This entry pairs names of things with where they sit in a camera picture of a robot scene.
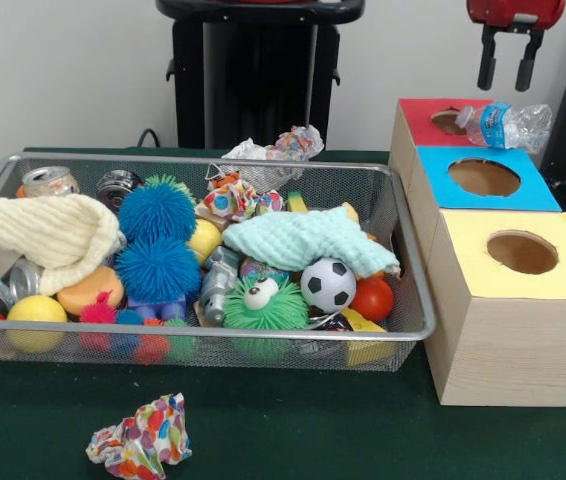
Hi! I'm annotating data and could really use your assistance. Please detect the blue spiky ball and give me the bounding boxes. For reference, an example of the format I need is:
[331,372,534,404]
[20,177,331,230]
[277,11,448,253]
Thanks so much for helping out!
[118,175,198,243]
[114,236,203,304]

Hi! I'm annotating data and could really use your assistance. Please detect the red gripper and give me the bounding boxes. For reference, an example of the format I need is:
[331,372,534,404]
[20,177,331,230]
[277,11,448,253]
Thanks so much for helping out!
[466,0,566,93]

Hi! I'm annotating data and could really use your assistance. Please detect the mint green waffle cloth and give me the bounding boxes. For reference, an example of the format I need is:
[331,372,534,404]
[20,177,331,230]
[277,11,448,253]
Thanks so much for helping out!
[223,205,401,281]

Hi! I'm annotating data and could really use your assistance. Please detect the orange round disc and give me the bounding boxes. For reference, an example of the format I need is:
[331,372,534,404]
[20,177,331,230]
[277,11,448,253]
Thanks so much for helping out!
[56,265,124,319]

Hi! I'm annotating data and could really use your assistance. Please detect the yellow ball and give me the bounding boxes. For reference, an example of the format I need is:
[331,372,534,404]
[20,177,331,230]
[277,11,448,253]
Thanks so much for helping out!
[5,295,69,354]
[189,218,224,265]

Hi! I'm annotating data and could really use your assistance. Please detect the grey robot toy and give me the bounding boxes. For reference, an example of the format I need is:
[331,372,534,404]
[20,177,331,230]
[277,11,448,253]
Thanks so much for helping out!
[201,246,242,326]

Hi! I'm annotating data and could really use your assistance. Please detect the yellow cheese wedge toy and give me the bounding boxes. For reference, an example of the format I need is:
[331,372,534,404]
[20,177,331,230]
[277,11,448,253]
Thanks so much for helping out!
[341,308,396,366]

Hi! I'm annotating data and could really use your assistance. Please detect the crushed silver can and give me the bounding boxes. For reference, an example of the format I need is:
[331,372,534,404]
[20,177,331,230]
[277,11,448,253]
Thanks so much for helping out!
[19,166,80,199]

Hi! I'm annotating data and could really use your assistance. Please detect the black and white soccer ball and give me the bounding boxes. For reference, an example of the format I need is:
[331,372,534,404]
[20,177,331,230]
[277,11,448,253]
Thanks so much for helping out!
[301,258,358,313]

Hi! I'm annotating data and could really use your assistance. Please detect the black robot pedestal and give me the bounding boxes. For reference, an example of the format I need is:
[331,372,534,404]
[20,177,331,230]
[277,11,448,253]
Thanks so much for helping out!
[156,0,366,151]

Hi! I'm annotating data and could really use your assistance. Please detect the cream waffle cloth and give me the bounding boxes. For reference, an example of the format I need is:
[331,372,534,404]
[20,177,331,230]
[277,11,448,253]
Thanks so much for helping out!
[0,193,124,297]

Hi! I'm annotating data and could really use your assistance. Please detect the red ball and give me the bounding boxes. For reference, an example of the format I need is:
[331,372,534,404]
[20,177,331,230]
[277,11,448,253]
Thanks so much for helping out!
[353,275,395,322]

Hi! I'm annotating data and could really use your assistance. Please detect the black cable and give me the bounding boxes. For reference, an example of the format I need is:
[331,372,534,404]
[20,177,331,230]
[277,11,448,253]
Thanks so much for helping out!
[137,127,164,150]

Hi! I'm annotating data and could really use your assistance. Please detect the wire mesh bin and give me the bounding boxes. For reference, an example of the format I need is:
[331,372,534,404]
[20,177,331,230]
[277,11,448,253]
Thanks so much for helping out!
[0,152,437,374]

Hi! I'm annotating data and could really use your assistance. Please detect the crushed clear plastic bottle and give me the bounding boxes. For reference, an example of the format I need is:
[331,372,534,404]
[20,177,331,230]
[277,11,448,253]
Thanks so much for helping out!
[456,101,555,154]

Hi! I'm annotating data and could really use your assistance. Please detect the wooden box with three holes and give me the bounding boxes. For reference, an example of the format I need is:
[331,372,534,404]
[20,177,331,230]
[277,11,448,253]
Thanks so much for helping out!
[388,97,566,408]

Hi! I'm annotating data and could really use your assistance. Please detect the green fuzzy toy with eyes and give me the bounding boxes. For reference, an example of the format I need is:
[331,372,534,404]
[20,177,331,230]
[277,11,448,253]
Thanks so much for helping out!
[223,272,311,363]

